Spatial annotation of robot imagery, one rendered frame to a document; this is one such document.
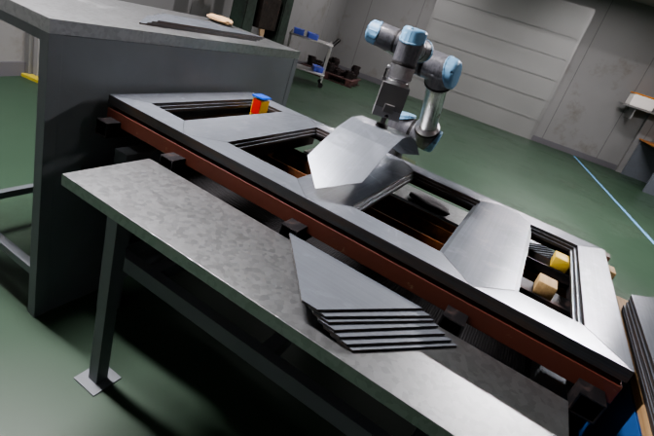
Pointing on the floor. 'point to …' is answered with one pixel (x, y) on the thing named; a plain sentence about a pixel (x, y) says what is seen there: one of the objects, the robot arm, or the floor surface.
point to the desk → (642, 165)
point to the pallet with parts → (336, 71)
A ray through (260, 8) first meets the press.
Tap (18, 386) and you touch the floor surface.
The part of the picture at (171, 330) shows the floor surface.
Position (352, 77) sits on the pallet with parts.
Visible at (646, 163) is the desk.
